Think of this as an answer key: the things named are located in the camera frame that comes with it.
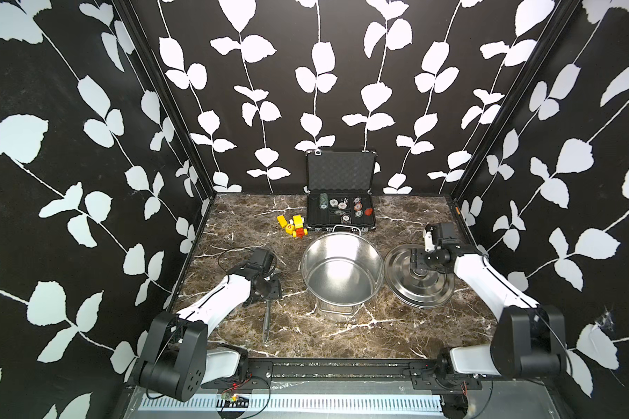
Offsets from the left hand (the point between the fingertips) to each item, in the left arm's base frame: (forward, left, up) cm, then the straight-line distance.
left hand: (274, 287), depth 88 cm
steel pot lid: (0, -50, -4) cm, 50 cm away
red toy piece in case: (+34, -39, -1) cm, 52 cm away
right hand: (+8, -51, +7) cm, 52 cm away
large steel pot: (+6, -24, -1) cm, 25 cm away
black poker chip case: (+46, -26, 0) cm, 53 cm away
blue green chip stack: (+40, -19, 0) cm, 44 cm away
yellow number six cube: (+27, -4, -2) cm, 27 cm away
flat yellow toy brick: (+32, 0, -3) cm, 32 cm away
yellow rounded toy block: (+30, -8, -1) cm, 31 cm away
